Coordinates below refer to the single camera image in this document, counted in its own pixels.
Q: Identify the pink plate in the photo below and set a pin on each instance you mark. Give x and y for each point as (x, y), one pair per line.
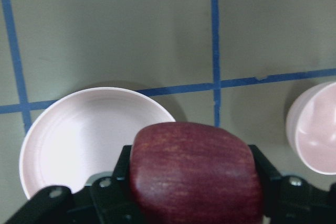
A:
(82, 135)

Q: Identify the pink bowl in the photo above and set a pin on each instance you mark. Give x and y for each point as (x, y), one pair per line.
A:
(310, 128)

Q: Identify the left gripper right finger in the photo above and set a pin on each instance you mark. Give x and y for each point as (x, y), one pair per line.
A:
(291, 199)

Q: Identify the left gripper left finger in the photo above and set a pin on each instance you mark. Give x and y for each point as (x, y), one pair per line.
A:
(108, 199)

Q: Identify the red apple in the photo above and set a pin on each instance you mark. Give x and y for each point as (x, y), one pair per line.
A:
(184, 172)

